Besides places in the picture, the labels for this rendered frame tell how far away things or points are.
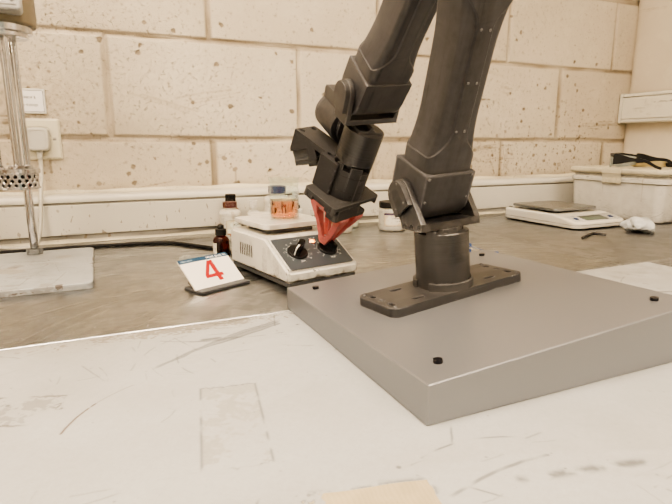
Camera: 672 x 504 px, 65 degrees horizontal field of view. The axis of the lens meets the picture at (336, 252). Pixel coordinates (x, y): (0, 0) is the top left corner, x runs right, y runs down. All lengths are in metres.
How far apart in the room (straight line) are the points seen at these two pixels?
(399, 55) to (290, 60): 0.76
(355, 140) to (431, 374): 0.39
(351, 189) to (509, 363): 0.39
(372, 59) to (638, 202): 1.13
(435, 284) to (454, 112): 0.19
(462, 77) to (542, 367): 0.28
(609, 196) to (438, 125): 1.18
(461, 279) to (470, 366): 0.18
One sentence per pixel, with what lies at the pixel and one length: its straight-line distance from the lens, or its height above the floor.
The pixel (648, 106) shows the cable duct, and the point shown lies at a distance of 2.05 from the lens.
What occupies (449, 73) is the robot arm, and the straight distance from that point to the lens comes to 0.56.
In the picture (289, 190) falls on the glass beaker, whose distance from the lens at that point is 0.86.
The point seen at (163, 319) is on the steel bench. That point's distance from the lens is 0.69.
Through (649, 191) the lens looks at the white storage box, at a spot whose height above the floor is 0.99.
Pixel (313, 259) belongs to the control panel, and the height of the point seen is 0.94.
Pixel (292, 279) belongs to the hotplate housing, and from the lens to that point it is 0.78.
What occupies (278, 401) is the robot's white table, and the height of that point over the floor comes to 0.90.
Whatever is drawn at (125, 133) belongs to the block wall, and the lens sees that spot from 1.30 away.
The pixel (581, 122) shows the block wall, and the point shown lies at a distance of 1.98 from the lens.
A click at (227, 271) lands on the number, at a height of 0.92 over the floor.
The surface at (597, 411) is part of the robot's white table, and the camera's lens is 0.49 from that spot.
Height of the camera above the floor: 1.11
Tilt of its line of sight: 12 degrees down
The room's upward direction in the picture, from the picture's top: straight up
